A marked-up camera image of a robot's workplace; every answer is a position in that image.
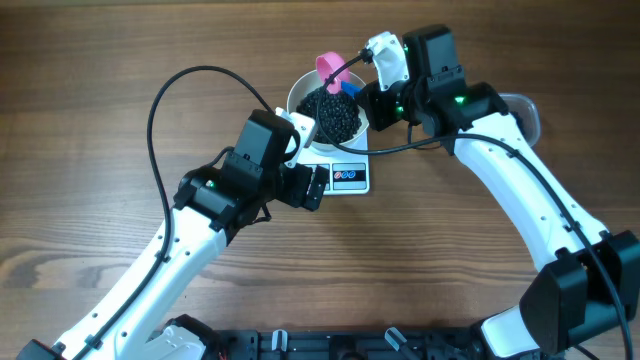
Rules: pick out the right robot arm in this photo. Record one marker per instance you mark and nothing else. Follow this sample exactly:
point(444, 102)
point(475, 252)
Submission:
point(587, 280)

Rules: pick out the pink scoop blue handle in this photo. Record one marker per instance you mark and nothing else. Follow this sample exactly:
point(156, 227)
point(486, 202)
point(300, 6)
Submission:
point(345, 82)

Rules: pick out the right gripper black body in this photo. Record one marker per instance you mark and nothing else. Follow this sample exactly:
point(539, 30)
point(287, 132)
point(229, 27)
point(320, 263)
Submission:
point(390, 106)

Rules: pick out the clear plastic container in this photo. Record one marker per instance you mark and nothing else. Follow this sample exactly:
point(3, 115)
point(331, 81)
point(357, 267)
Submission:
point(527, 115)

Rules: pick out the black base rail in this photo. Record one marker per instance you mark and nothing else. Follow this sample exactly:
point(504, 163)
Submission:
point(392, 343)

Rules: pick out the white digital kitchen scale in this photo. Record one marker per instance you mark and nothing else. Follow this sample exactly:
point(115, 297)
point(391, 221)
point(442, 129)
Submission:
point(349, 174)

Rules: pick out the white bowl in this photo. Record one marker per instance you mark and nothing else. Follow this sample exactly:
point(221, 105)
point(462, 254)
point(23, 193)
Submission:
point(309, 83)

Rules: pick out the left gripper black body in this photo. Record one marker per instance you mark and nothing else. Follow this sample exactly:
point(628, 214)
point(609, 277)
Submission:
point(292, 184)

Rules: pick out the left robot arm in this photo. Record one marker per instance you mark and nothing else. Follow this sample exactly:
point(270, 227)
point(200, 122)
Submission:
point(211, 206)

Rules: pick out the black beans in bowl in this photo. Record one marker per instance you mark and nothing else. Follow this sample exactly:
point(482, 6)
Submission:
point(339, 115)

